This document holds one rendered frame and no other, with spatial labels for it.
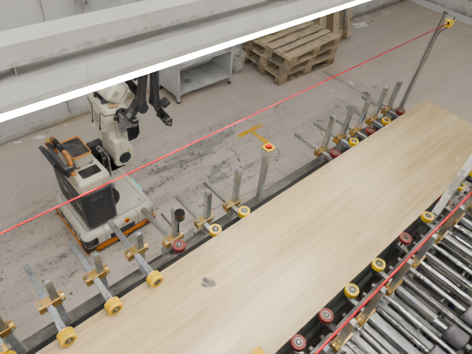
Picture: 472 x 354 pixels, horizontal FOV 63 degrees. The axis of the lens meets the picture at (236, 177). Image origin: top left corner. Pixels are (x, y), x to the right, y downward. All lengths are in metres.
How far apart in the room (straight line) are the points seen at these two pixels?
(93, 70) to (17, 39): 0.17
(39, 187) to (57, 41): 3.27
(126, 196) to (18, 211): 1.03
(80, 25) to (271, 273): 1.74
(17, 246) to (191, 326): 2.06
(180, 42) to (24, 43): 0.40
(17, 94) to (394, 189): 2.62
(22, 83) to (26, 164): 3.50
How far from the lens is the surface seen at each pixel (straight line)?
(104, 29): 1.04
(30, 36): 1.00
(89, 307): 2.50
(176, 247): 2.39
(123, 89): 2.88
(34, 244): 3.75
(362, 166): 3.16
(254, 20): 1.33
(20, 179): 4.34
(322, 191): 2.85
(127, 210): 3.42
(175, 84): 4.94
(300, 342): 2.19
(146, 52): 1.10
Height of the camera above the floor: 2.88
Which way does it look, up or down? 45 degrees down
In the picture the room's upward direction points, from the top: 7 degrees clockwise
